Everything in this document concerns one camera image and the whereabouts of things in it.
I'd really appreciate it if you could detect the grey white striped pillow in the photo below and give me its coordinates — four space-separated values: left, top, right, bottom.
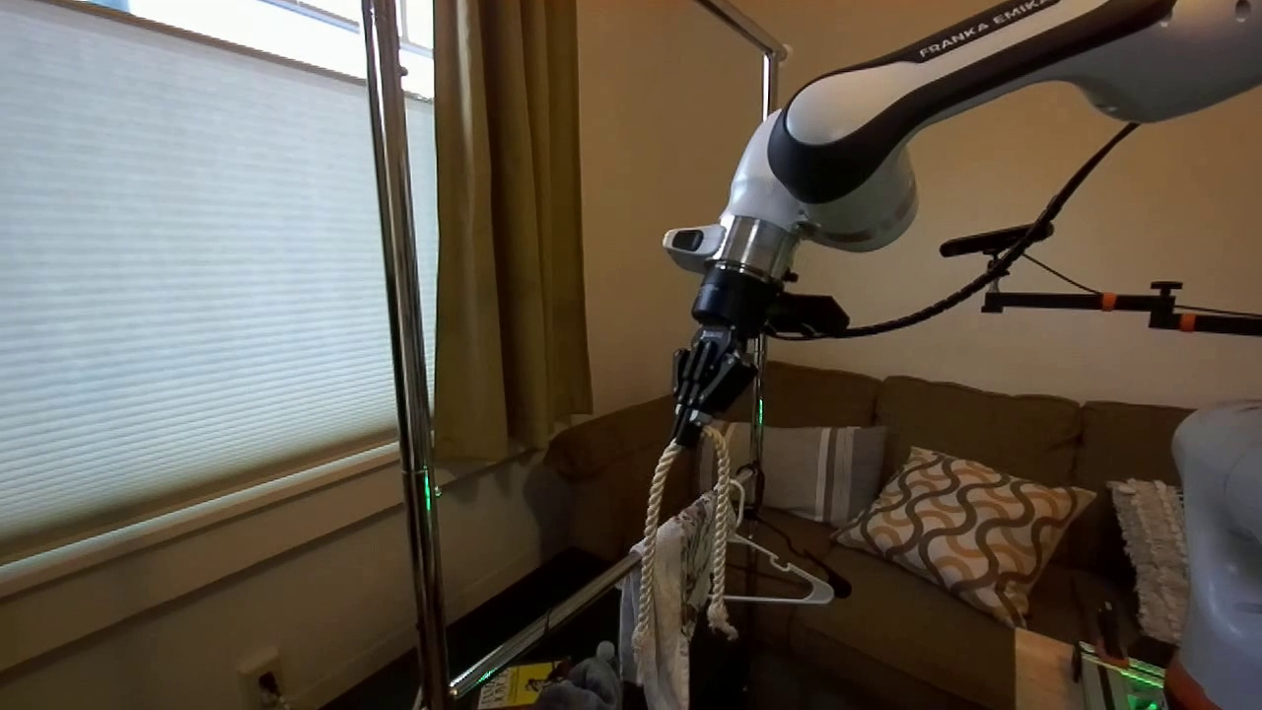
714 414 893 527

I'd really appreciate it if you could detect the yellow item on floor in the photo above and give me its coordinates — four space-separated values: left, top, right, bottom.
475 658 560 710

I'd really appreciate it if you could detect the beige box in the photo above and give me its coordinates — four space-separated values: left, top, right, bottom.
1010 625 1096 710

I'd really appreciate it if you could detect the white textured pillow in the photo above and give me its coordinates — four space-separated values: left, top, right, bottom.
1106 474 1196 645

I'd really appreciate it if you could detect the olive green curtain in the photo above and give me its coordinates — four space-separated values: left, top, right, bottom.
429 0 595 463

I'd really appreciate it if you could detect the floral white cloth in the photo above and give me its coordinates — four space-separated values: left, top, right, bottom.
614 499 722 710

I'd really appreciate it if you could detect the white cellular window blind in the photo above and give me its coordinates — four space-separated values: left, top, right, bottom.
0 0 442 544

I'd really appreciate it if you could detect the black boom with orange clamps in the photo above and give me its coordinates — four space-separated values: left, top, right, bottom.
977 253 1262 340

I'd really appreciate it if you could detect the white twisted rope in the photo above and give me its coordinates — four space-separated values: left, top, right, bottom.
631 420 747 645

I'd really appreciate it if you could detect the brown fabric sofa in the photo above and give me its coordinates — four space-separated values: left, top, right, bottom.
542 358 1199 710

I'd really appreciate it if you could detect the chrome rack high rail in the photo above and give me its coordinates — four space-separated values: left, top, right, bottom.
693 0 795 68

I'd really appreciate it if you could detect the chrome rack low rail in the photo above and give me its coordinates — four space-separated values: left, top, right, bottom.
447 463 765 703

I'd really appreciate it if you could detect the black stereo camera bar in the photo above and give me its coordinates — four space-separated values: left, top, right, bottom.
936 218 1062 264

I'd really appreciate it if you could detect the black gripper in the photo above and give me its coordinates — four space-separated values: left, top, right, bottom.
670 323 765 453

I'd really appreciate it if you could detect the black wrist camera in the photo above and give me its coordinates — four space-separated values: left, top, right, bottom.
765 289 854 344

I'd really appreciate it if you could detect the grey crumpled cloth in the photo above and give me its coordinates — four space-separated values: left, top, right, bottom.
532 638 631 710

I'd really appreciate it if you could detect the chrome rack vertical pole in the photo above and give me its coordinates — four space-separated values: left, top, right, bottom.
751 51 783 511
359 0 455 710

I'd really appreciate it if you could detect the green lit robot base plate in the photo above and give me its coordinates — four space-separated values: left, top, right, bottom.
1078 634 1175 703

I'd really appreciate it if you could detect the brown wave pattern pillow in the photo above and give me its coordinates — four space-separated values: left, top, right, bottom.
833 441 1106 629

